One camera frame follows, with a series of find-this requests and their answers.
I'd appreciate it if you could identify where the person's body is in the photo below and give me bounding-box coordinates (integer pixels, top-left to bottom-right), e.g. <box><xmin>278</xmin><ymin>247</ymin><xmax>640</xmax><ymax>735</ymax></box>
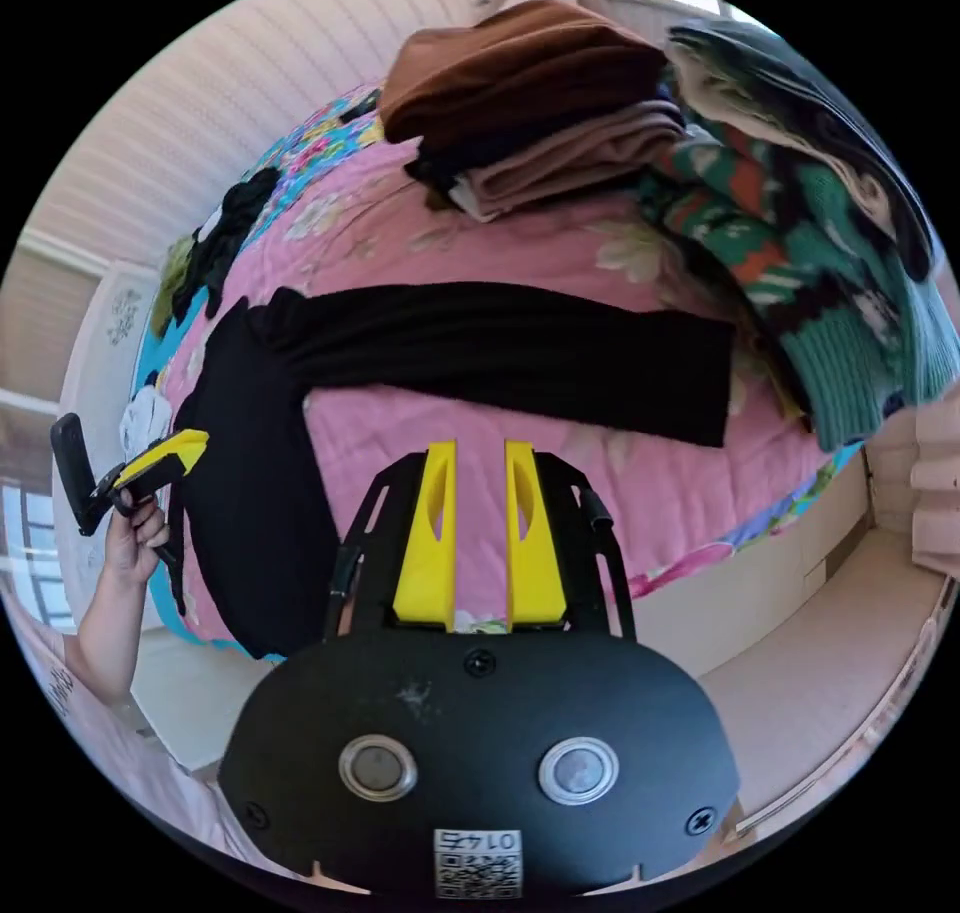
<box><xmin>0</xmin><ymin>596</ymin><xmax>290</xmax><ymax>878</ymax></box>

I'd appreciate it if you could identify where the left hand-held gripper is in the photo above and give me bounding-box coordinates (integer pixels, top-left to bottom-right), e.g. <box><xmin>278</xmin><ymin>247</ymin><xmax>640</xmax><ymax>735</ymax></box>
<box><xmin>89</xmin><ymin>428</ymin><xmax>211</xmax><ymax>563</ymax></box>

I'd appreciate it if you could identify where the person's left forearm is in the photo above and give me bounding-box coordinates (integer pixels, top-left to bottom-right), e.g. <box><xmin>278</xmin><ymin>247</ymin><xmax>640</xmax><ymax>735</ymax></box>
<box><xmin>73</xmin><ymin>579</ymin><xmax>151</xmax><ymax>707</ymax></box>

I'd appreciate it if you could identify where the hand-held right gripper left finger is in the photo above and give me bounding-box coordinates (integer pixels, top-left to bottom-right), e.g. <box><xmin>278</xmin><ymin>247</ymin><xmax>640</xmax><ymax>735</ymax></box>
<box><xmin>392</xmin><ymin>440</ymin><xmax>458</xmax><ymax>626</ymax></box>

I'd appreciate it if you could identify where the bed with pink floral quilt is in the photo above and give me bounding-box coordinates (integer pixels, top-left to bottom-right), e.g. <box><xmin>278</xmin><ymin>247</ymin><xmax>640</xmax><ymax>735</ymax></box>
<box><xmin>130</xmin><ymin>83</ymin><xmax>873</xmax><ymax>664</ymax></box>

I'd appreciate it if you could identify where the window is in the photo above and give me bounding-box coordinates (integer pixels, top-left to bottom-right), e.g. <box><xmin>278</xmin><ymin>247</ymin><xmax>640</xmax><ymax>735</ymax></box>
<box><xmin>0</xmin><ymin>386</ymin><xmax>78</xmax><ymax>631</ymax></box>

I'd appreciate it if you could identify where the black turtleneck sweater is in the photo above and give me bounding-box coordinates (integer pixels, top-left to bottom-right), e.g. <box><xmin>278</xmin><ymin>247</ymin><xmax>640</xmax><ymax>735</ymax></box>
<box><xmin>167</xmin><ymin>281</ymin><xmax>737</xmax><ymax>661</ymax></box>

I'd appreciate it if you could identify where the folded pile of clothes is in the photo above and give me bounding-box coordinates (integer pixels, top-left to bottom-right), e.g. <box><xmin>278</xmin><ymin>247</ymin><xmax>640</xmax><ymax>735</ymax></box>
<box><xmin>377</xmin><ymin>0</ymin><xmax>688</xmax><ymax>225</ymax></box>

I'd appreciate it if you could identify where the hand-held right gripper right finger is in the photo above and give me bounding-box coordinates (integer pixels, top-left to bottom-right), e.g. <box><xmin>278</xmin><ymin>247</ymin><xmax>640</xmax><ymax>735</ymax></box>
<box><xmin>503</xmin><ymin>439</ymin><xmax>568</xmax><ymax>626</ymax></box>

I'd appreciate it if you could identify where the person's left hand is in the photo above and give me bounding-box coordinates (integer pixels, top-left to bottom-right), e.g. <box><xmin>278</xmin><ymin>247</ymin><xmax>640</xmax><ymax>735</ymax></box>
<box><xmin>100</xmin><ymin>489</ymin><xmax>172</xmax><ymax>592</ymax></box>

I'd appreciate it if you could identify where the heaped pile of clothes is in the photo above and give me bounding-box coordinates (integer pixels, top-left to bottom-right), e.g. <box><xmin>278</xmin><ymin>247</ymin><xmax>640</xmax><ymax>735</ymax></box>
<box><xmin>635</xmin><ymin>15</ymin><xmax>960</xmax><ymax>454</ymax></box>

